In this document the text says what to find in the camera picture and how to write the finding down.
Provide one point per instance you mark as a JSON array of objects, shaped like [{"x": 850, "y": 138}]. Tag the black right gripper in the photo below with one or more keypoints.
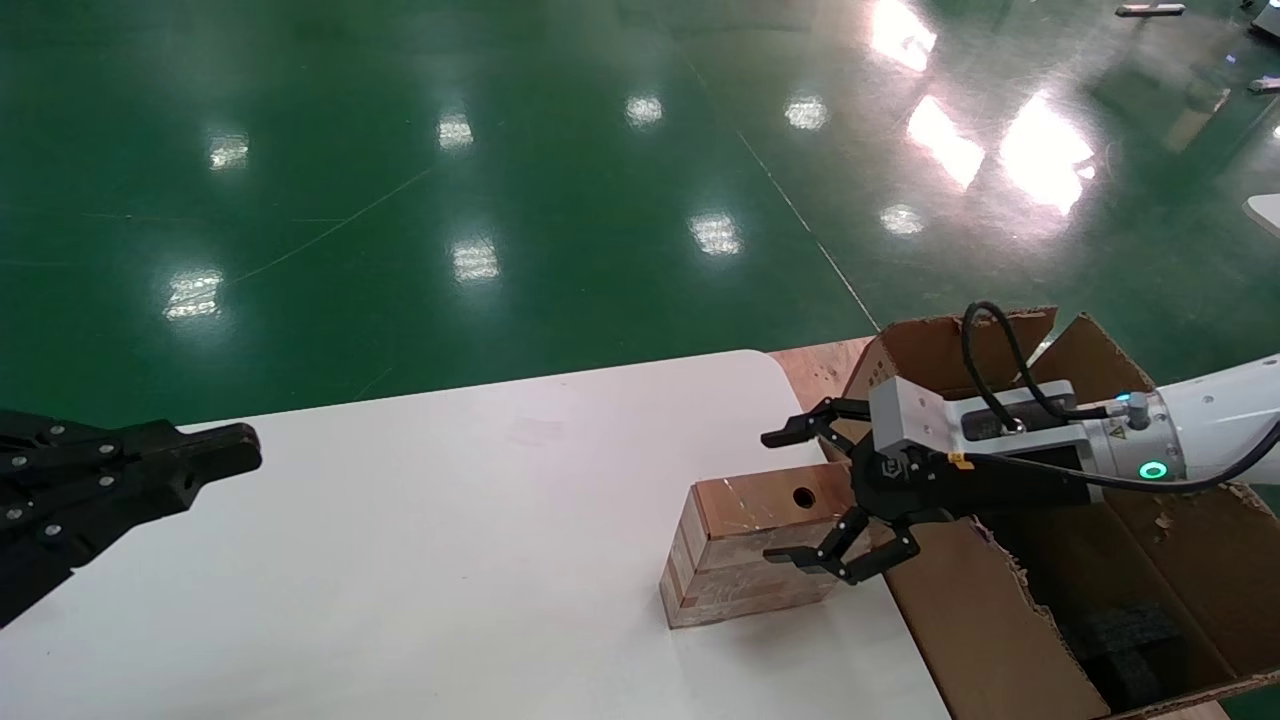
[{"x": 960, "y": 485}]

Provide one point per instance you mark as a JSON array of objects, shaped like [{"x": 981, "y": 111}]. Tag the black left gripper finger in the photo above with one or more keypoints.
[
  {"x": 90, "y": 525},
  {"x": 200, "y": 448}
]

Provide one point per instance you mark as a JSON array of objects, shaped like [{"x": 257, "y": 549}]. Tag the small brown box with hole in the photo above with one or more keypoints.
[{"x": 740, "y": 560}]

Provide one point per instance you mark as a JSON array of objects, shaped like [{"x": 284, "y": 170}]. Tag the big cardboard box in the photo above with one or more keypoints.
[{"x": 980, "y": 630}]

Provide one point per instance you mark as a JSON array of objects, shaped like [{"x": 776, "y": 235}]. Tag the brown wooden board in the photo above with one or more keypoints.
[{"x": 815, "y": 370}]

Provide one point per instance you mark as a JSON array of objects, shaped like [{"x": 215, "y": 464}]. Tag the black foam block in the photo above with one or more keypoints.
[{"x": 1125, "y": 650}]

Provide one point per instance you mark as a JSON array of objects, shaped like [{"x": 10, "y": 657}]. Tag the white rounded panel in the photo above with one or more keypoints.
[{"x": 1265, "y": 212}]

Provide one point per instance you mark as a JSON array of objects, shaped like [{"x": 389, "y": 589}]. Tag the grey flat bar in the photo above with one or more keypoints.
[{"x": 1150, "y": 10}]

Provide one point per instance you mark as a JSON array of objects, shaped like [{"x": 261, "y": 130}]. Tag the small grey white object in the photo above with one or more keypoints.
[{"x": 1265, "y": 86}]

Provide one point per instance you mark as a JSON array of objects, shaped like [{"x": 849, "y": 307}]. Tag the white machine base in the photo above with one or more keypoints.
[{"x": 1268, "y": 18}]

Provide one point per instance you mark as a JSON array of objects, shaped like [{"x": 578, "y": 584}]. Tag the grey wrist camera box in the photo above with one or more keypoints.
[{"x": 905, "y": 415}]

